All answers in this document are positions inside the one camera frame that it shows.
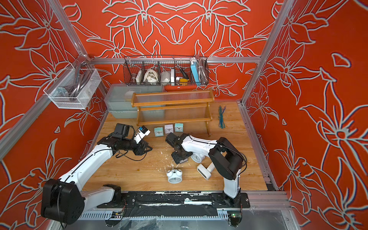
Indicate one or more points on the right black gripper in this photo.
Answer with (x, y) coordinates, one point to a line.
(176, 159)

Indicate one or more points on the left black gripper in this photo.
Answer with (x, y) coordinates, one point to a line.
(133, 137)

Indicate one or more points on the white square alarm clock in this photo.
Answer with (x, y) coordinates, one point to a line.
(168, 129)

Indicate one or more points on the mint square alarm clock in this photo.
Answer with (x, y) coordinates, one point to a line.
(158, 131)

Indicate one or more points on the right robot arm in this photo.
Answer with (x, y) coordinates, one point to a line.
(211, 154)

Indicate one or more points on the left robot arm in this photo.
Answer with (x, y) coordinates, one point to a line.
(63, 199)

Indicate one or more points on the wooden two-tier shelf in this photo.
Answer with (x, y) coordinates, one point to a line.
(173, 107)

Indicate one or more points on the white twin-bell clock middle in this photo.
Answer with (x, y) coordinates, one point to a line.
(198, 158)

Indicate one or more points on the white twin-bell clock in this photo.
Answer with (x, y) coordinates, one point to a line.
(198, 158)
(174, 176)

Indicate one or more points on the white twin-bell clock front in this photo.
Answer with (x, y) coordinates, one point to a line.
(174, 176)

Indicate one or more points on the translucent plastic storage box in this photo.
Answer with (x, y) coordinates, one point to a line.
(118, 99)

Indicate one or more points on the white digital clock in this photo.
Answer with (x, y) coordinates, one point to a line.
(203, 171)

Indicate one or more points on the green blue twist ties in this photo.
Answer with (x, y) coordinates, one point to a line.
(221, 116)

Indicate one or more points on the white cloth bundle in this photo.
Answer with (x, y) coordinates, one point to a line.
(151, 76)

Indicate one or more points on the light blue box in basket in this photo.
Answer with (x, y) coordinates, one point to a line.
(194, 69)

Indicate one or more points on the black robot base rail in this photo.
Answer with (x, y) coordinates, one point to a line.
(175, 204)

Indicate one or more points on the black wire wall basket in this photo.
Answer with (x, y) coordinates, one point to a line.
(169, 74)

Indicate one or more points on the white mesh wall basket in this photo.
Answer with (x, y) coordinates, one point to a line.
(73, 87)

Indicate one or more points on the black handled screwdriver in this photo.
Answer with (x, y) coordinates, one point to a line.
(184, 74)

